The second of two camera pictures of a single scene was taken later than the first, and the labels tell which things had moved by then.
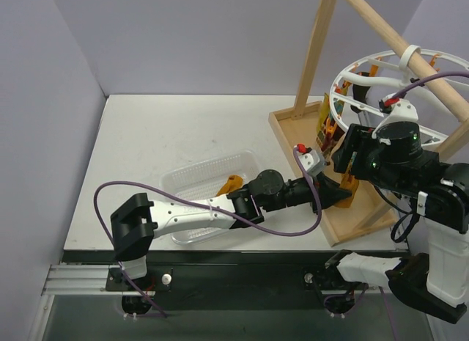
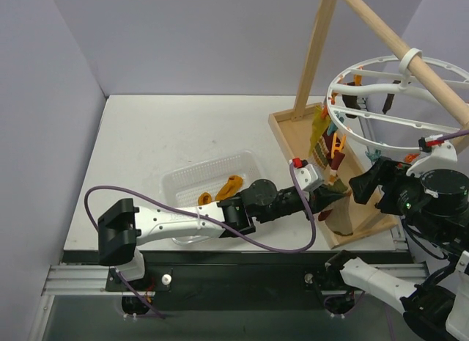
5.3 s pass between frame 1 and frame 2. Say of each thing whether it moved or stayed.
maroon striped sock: moved
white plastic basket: stayed
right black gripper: moved
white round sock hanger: moved
